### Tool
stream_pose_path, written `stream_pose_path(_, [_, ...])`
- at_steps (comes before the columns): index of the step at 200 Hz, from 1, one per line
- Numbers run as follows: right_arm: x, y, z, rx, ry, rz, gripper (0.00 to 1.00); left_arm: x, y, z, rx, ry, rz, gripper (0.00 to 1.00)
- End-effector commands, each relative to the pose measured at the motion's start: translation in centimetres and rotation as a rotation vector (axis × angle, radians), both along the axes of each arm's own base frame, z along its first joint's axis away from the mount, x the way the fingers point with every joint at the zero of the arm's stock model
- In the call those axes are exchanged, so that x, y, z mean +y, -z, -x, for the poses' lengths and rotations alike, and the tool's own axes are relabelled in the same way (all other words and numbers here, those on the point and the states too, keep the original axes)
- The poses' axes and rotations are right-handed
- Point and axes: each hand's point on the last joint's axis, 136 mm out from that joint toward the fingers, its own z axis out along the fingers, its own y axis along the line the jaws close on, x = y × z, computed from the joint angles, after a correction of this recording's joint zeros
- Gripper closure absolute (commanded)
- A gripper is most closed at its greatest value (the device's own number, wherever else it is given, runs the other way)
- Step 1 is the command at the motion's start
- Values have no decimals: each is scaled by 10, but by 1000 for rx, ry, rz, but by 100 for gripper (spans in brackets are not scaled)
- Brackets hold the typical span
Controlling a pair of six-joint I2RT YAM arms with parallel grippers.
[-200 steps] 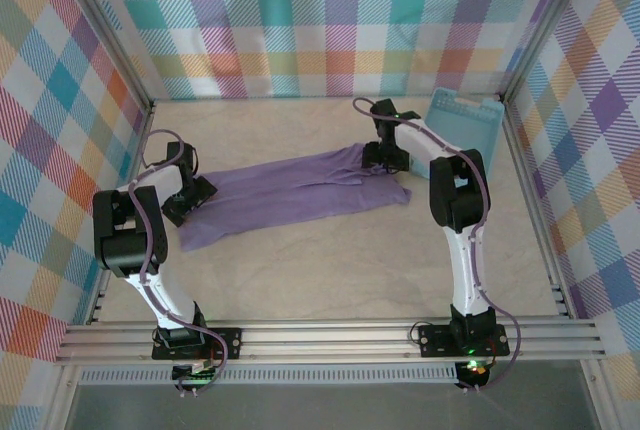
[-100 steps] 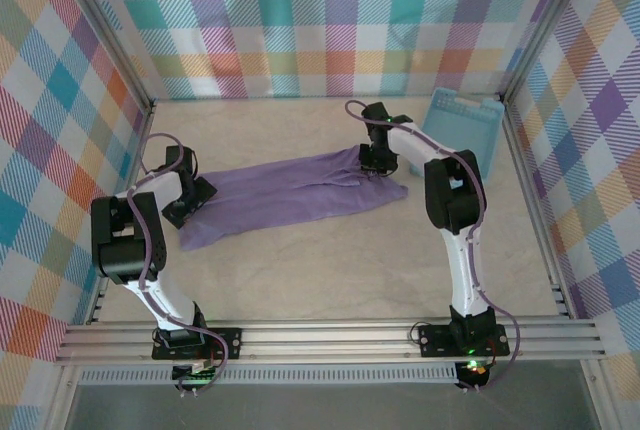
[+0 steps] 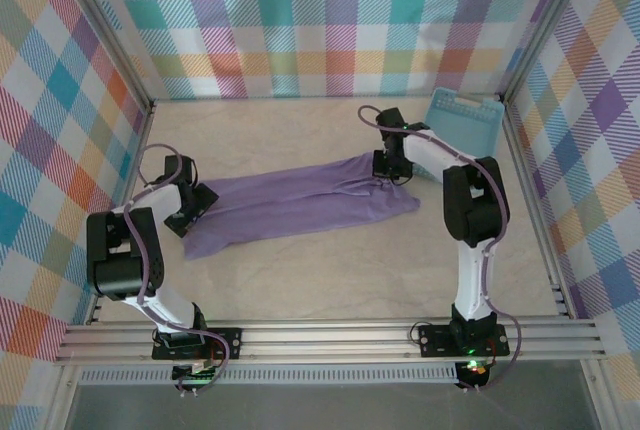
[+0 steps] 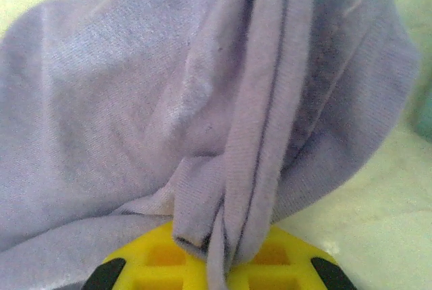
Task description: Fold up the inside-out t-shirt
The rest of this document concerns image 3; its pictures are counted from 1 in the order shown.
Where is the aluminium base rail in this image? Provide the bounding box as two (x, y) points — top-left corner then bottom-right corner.
(53, 319), (609, 366)

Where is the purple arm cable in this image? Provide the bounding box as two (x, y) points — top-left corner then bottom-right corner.
(357, 104), (524, 395)
(124, 143), (236, 396)

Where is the light blue plastic basket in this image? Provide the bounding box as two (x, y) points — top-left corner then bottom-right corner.
(412, 87), (505, 184)

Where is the aluminium side rail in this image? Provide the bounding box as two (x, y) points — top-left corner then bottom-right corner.
(84, 102), (157, 326)
(498, 97), (575, 321)

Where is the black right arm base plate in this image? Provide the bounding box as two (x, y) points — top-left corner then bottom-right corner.
(418, 323), (511, 357)

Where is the aluminium frame leg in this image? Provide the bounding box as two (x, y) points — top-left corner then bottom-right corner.
(581, 360), (615, 430)
(48, 364), (82, 430)

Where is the left aluminium side rail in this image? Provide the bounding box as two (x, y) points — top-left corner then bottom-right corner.
(84, 102), (157, 326)

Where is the aluminium frame post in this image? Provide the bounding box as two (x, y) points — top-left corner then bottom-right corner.
(498, 0), (601, 106)
(52, 0), (156, 111)

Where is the purple t-shirt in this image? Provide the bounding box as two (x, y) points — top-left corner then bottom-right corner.
(182, 152), (421, 262)

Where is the right aluminium side rail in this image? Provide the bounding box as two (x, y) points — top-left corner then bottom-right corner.
(498, 97), (575, 321)

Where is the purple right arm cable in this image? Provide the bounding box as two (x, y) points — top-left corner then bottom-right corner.
(357, 104), (524, 395)

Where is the right aluminium frame post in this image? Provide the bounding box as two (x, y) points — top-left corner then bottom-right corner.
(498, 0), (601, 106)

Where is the left aluminium frame post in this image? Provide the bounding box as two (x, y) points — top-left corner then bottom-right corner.
(52, 0), (156, 111)

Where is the right aluminium frame leg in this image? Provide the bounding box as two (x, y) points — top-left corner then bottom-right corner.
(581, 360), (615, 430)

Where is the grey slotted cable duct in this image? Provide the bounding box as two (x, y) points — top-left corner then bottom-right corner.
(79, 368), (459, 385)

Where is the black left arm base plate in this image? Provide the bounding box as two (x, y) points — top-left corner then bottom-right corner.
(151, 327), (243, 361)

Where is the left aluminium frame leg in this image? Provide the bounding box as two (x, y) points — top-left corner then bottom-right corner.
(48, 364), (82, 430)

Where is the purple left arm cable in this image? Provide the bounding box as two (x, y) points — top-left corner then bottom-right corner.
(124, 143), (236, 396)

